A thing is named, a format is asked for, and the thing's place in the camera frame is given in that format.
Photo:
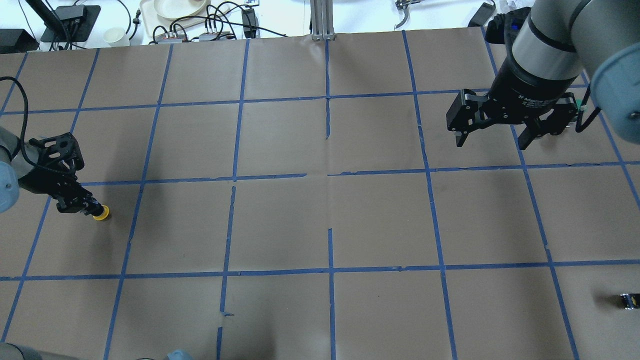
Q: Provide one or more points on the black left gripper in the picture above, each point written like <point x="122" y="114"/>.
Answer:
<point x="42" y="180"/>

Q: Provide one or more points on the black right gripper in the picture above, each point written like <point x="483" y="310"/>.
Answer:
<point x="526" y="89"/>

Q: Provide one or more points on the yellow push button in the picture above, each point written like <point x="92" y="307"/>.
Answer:
<point x="103" y="215"/>

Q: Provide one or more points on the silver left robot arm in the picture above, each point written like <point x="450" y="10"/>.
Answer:
<point x="13" y="166"/>

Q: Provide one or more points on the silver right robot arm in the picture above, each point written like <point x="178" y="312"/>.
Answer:
<point x="566" y="61"/>

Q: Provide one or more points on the black stand base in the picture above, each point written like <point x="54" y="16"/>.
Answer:
<point x="69" y="24"/>

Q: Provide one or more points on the white paper cup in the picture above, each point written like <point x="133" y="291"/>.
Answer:
<point x="116" y="37"/>

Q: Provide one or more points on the beige square tray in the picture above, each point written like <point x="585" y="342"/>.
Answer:
<point x="151" y="20"/>

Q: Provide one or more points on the brown paper table cover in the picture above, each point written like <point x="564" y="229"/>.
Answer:
<point x="286" y="199"/>

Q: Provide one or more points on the beige round plate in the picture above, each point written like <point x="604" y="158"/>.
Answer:
<point x="174" y="9"/>

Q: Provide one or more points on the black power adapter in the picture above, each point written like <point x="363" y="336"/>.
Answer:
<point x="249" y="23"/>

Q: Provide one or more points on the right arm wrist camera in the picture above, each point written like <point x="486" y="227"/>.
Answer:
<point x="503" y="24"/>

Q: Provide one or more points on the aluminium frame post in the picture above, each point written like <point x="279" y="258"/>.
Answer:
<point x="322" y="20"/>

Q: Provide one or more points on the black push button switch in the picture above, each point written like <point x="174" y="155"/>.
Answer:
<point x="630" y="300"/>

